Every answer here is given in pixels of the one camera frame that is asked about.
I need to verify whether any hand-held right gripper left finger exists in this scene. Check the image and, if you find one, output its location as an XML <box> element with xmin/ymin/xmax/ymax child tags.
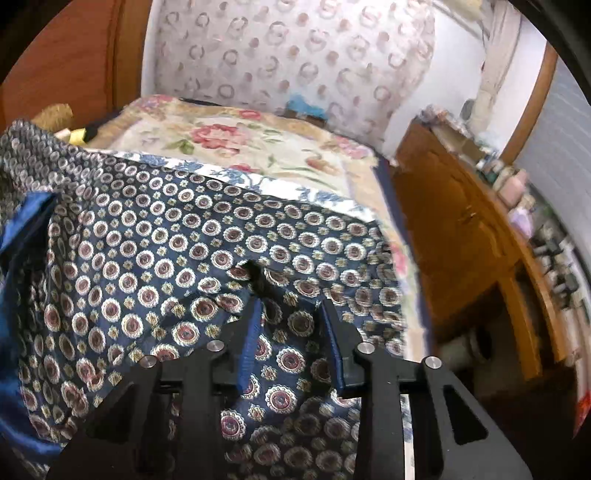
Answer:
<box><xmin>46</xmin><ymin>295</ymin><xmax>265</xmax><ymax>480</ymax></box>

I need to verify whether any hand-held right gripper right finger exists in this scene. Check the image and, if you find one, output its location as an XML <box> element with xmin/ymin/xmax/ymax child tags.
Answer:
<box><xmin>318</xmin><ymin>300</ymin><xmax>534</xmax><ymax>480</ymax></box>

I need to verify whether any navy circle-patterned satin shirt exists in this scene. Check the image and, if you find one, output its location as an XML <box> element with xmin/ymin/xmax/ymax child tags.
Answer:
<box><xmin>0</xmin><ymin>120</ymin><xmax>411</xmax><ymax>480</ymax></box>

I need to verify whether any wooden sideboard cabinet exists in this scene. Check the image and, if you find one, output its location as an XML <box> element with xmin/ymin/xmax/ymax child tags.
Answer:
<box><xmin>390</xmin><ymin>117</ymin><xmax>583</xmax><ymax>384</ymax></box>

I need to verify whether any purple pouch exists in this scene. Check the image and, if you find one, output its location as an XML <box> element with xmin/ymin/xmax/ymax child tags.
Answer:
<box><xmin>510</xmin><ymin>205</ymin><xmax>539</xmax><ymax>236</ymax></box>

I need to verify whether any blue cloth bundle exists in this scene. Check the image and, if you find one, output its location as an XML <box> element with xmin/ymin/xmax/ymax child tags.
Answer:
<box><xmin>286</xmin><ymin>95</ymin><xmax>331</xmax><ymax>123</ymax></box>

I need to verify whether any yellow plush toy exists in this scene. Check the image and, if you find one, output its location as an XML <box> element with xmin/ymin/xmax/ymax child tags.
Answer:
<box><xmin>58</xmin><ymin>127</ymin><xmax>100</xmax><ymax>146</ymax></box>

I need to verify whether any cream bundled curtain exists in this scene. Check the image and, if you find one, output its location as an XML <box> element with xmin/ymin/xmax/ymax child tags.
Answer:
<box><xmin>471</xmin><ymin>14</ymin><xmax>522</xmax><ymax>134</ymax></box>

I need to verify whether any wooden louvered wardrobe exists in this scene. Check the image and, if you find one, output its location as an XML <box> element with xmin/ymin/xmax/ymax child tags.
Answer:
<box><xmin>0</xmin><ymin>0</ymin><xmax>153</xmax><ymax>134</ymax></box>

